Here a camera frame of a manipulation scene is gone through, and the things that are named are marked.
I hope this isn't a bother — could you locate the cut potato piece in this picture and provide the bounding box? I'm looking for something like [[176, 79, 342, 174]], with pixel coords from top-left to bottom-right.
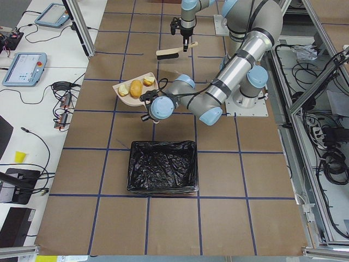
[[118, 84, 129, 97], [143, 76, 155, 86]]

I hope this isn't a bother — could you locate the blue teach pendant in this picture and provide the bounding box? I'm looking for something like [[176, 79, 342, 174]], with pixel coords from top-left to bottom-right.
[[34, 3, 69, 28], [2, 52, 47, 87]]

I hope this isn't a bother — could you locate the blue teach pendant far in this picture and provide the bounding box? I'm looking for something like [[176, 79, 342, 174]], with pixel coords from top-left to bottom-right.
[[34, 3, 69, 28]]

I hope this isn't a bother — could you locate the blue teach pendant near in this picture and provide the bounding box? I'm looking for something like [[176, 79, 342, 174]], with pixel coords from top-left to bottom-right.
[[2, 52, 47, 87]]

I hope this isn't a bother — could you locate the whole orange potato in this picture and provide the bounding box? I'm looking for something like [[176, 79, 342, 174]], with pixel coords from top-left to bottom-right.
[[130, 80, 143, 98]]

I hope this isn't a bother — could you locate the beige plastic dustpan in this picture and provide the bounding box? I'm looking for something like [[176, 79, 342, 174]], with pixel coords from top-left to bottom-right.
[[112, 72, 159, 123]]

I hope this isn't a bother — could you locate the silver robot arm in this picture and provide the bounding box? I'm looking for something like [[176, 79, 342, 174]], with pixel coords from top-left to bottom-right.
[[179, 0, 215, 52], [140, 1, 283, 126]]

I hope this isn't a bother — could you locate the yellow sponge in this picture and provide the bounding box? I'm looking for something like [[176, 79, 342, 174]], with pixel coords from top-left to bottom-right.
[[14, 151, 27, 163]]

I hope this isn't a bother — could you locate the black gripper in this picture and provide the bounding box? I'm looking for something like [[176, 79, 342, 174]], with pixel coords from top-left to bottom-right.
[[140, 91, 159, 122], [180, 27, 194, 52]]

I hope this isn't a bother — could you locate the aluminium frame post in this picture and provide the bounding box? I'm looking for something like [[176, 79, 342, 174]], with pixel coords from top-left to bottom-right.
[[62, 0, 95, 58]]

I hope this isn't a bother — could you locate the black bag lined bin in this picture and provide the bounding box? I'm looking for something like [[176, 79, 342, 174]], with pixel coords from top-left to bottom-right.
[[127, 140, 199, 195]]

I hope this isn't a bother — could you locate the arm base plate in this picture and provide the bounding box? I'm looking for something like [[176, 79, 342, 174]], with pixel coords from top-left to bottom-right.
[[213, 14, 229, 37], [225, 85, 268, 117]]

